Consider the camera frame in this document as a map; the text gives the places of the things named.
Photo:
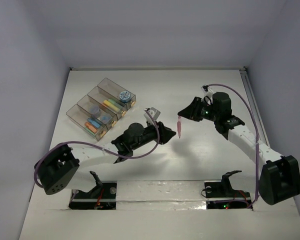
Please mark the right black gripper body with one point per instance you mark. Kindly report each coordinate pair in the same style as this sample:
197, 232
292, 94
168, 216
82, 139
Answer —
203, 111

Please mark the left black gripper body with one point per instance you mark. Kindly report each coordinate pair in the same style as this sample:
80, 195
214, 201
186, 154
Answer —
160, 133

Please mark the pink clear clip pen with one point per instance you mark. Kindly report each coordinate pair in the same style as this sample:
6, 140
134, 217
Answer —
179, 126

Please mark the blue slime jar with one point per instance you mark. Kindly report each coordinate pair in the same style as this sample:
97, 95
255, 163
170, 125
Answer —
125, 96

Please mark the green highlighter pen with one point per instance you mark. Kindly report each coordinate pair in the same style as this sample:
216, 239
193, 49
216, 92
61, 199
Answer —
115, 103

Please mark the yellow highlighter pen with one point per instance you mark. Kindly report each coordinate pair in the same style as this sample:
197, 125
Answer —
110, 105

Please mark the blue clear clip pen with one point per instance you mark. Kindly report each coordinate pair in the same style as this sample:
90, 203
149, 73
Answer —
93, 122

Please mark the green clear clip pen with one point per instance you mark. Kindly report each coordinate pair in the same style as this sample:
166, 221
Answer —
90, 131

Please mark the orange clear clip pen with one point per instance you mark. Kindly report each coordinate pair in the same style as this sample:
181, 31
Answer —
90, 127

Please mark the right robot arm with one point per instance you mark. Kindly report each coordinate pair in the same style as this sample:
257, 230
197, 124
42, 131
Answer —
277, 177

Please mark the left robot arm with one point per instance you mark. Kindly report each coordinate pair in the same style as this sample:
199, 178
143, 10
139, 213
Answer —
60, 168

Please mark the small clear blue jar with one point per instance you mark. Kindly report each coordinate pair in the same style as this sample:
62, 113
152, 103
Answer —
105, 118

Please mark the smoky clear drawer organizer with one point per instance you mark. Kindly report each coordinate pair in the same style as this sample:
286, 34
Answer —
106, 89

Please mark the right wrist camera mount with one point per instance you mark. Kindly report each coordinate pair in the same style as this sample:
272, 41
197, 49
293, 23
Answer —
207, 92

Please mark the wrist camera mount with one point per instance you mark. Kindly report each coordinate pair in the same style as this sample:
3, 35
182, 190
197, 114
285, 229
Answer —
151, 114
207, 92

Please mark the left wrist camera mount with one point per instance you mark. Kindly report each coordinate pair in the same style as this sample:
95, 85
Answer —
151, 114

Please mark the aluminium rail right edge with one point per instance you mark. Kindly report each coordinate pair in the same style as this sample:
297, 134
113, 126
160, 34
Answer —
258, 120

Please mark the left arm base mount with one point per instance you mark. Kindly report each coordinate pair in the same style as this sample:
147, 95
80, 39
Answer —
101, 197

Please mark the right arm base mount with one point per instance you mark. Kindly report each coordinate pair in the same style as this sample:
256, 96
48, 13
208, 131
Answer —
220, 195

